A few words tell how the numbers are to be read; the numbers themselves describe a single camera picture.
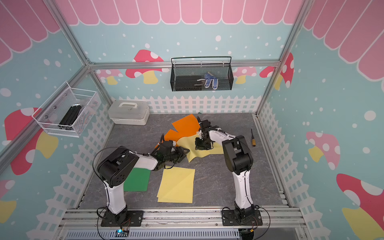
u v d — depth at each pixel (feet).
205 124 2.78
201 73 3.15
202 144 2.93
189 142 3.34
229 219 2.40
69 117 2.28
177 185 2.79
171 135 3.63
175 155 2.80
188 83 2.99
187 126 3.82
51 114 2.20
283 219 2.48
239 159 1.87
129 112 3.48
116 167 1.71
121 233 2.39
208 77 2.90
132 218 2.43
